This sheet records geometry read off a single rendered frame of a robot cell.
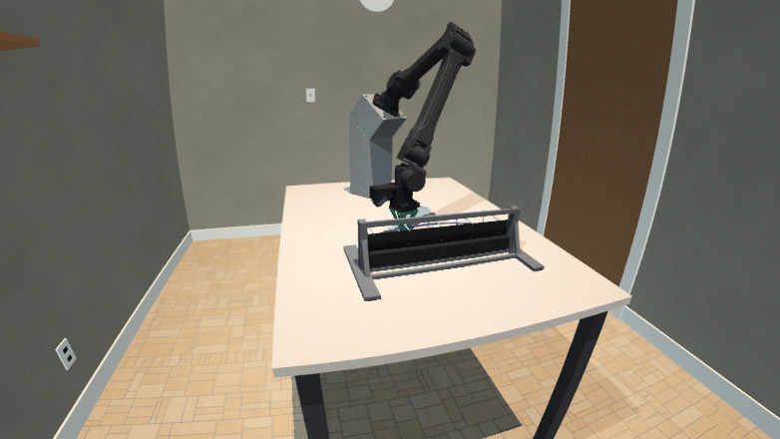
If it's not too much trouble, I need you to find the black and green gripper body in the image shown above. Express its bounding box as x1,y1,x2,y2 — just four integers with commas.
389,183,420,213

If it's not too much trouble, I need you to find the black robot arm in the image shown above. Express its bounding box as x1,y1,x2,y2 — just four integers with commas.
369,21,476,208

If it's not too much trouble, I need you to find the grey patch panel rack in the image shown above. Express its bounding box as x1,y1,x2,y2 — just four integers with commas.
343,206,545,301

